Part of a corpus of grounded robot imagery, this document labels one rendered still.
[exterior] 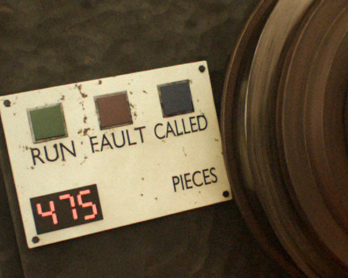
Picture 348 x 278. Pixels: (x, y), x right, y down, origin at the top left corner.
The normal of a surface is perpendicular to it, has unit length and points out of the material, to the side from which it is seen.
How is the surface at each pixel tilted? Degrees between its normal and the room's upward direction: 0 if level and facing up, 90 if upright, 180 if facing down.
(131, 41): 90
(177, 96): 90
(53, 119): 90
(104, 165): 90
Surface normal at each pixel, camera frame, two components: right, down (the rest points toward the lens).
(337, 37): -0.59, -0.48
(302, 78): 0.29, 0.00
